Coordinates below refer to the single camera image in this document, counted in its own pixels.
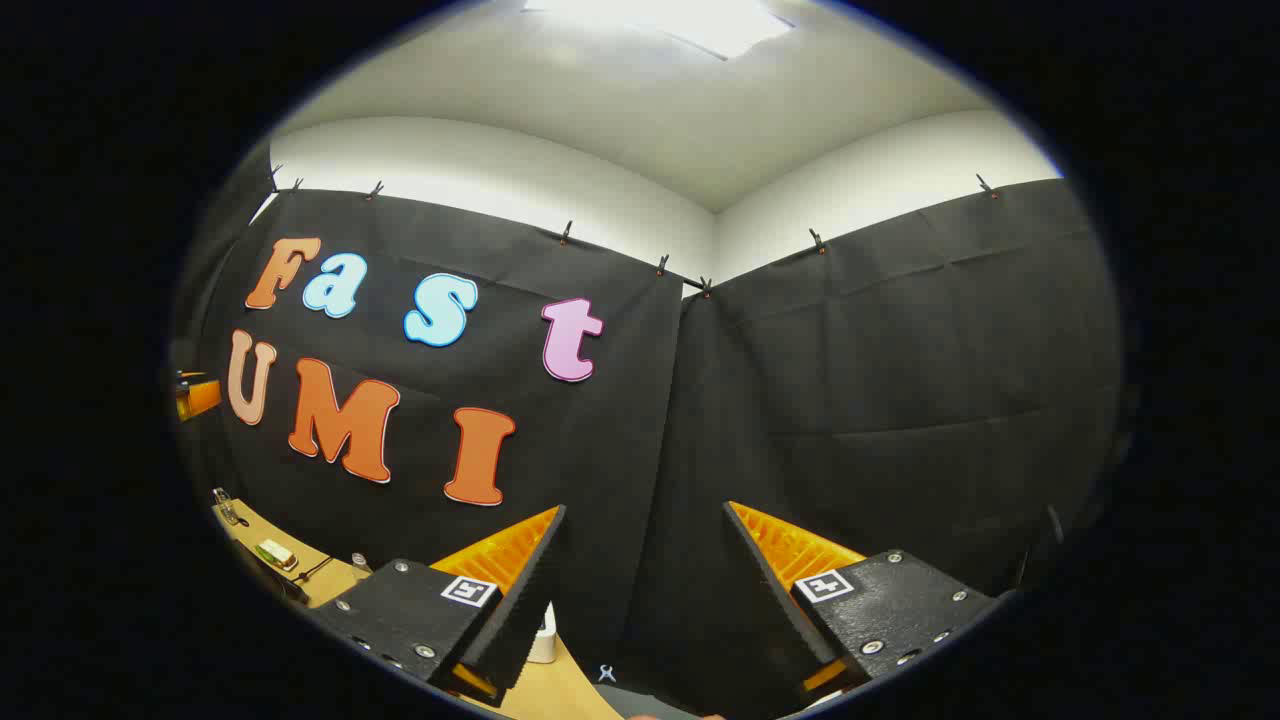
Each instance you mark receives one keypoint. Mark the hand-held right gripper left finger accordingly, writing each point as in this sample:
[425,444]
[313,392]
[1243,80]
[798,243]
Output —
[520,620]

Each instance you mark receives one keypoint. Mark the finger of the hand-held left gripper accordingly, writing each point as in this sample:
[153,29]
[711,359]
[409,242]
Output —
[200,397]

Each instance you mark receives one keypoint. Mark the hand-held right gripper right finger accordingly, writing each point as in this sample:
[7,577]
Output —
[785,610]

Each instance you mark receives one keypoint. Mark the black induction cooktop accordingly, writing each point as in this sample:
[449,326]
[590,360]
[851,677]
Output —
[275,582]

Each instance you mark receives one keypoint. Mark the clear plastic water bottle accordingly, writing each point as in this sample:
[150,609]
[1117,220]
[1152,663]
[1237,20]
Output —
[360,564]

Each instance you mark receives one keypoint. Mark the sandwich with lettuce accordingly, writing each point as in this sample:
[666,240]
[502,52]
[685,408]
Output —
[275,553]

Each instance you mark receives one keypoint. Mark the row of small black clips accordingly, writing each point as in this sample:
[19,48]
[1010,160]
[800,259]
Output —
[566,233]

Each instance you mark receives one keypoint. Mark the ceiling light panel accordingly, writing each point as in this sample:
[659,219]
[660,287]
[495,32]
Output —
[670,20]

